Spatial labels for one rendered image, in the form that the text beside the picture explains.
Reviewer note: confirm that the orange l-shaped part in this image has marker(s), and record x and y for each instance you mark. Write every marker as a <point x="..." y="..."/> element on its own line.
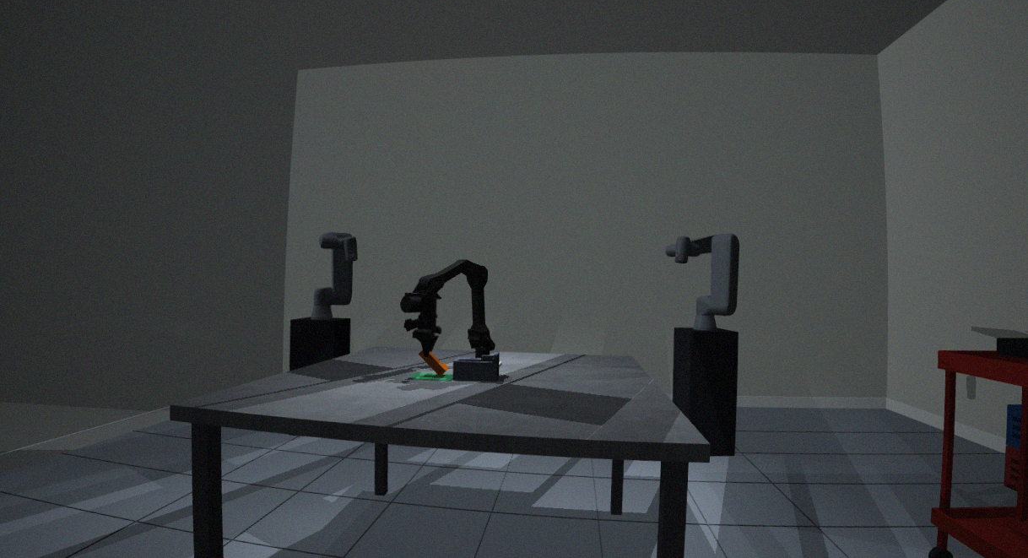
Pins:
<point x="434" y="363"/>

